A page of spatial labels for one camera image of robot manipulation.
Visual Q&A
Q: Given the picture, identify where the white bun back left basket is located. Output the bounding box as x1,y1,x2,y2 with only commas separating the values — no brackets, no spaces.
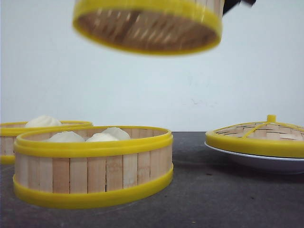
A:
25,115,62,128

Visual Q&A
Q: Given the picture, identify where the bamboo steamer lid yellow rim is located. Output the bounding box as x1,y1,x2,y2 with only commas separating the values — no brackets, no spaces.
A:
205,114,304,159

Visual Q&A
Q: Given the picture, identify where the white plate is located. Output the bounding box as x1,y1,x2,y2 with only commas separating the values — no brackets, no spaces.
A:
204,142,304,174

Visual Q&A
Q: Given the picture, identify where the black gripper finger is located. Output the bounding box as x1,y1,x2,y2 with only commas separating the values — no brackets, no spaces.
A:
223,0,256,15

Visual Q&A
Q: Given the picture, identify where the white bun front right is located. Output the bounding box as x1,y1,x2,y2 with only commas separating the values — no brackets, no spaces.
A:
102,127,131,141

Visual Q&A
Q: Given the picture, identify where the bamboo steamer basket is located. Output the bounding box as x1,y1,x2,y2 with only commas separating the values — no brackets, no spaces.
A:
13,126,173,209
0,121,93,164
72,0,225,56

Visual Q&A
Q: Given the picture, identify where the white bun front middle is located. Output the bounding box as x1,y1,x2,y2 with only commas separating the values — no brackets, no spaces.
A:
86,133,118,142

